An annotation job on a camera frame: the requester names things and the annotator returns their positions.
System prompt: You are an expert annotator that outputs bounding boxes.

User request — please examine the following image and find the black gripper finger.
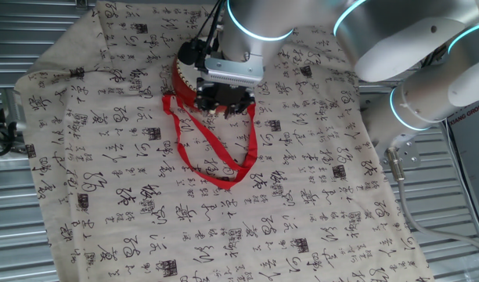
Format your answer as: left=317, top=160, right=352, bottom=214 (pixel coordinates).
left=223, top=101, right=256, bottom=119
left=195, top=99, right=221, bottom=115

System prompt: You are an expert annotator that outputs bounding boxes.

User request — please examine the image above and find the black mount with cable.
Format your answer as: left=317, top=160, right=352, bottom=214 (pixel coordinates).
left=0, top=109, right=20, bottom=157

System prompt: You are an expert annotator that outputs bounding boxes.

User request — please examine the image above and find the pale grey box device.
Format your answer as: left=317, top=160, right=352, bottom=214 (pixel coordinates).
left=2, top=89, right=27, bottom=132

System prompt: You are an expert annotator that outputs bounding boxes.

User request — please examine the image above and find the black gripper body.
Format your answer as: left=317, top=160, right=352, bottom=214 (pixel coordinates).
left=194, top=78, right=257, bottom=107

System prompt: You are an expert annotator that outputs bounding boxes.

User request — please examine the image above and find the red drum with white skin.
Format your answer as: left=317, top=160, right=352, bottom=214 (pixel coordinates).
left=171, top=56, right=260, bottom=115

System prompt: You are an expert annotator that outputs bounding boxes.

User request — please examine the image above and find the printed poster sign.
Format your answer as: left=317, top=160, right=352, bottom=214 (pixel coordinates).
left=445, top=99, right=479, bottom=236

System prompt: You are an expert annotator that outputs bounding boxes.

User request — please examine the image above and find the grey cable with metal connector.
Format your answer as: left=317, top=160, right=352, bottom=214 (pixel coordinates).
left=384, top=146, right=479, bottom=255

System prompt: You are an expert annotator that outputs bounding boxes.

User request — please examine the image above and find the red ribbon strap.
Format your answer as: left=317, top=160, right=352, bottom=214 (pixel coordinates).
left=161, top=93, right=259, bottom=191

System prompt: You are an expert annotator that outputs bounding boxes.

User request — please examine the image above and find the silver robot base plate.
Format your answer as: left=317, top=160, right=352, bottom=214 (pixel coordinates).
left=380, top=135, right=423, bottom=172

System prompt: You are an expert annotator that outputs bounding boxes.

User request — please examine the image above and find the beige calligraphy print cloth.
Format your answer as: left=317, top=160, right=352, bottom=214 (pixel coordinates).
left=14, top=0, right=436, bottom=282

